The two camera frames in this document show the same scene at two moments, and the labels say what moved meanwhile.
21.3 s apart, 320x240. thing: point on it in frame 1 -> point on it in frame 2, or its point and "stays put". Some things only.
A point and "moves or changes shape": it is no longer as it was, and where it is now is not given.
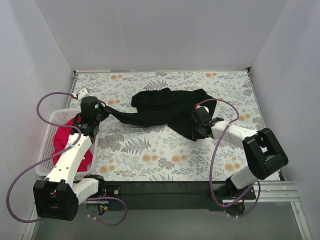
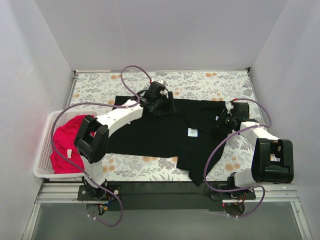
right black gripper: [197, 122] -> [223, 120]
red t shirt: [62, 134] stays put
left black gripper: [100, 113] -> [158, 106]
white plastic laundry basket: [53, 119] stays put
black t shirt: [164, 105] moves or changes shape
